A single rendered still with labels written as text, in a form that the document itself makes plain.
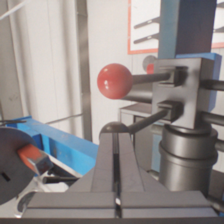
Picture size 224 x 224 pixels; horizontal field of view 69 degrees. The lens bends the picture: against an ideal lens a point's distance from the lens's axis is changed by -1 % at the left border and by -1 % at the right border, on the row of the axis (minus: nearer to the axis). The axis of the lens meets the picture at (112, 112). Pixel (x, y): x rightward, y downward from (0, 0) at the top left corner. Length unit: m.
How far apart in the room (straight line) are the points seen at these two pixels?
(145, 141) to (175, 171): 0.18
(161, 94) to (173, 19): 0.19
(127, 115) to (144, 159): 0.15
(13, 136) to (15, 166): 0.24
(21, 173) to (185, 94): 1.35
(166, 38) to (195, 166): 0.29
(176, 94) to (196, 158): 0.12
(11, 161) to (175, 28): 1.30
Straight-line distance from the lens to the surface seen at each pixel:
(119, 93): 0.15
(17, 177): 1.49
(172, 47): 0.43
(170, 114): 0.28
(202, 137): 0.33
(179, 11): 0.45
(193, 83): 0.30
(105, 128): 0.17
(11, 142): 1.36
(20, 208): 0.99
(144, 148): 0.52
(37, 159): 1.19
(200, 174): 0.36
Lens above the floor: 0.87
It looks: 39 degrees up
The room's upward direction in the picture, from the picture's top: 79 degrees counter-clockwise
